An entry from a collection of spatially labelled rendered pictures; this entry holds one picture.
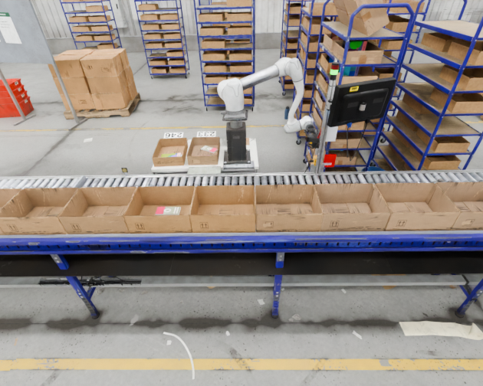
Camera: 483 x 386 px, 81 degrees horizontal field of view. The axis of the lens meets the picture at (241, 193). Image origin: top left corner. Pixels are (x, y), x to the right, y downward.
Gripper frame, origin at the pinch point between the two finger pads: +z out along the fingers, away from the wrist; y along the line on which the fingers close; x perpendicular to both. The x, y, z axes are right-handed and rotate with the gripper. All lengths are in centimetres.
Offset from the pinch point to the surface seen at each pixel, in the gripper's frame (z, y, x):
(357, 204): 89, 13, 6
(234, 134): 9, -73, -9
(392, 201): 88, 38, 5
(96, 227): 116, -155, -2
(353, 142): -15.8, 44.9, 15.2
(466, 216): 116, 65, -7
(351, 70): -49, 40, -46
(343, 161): -15, 39, 36
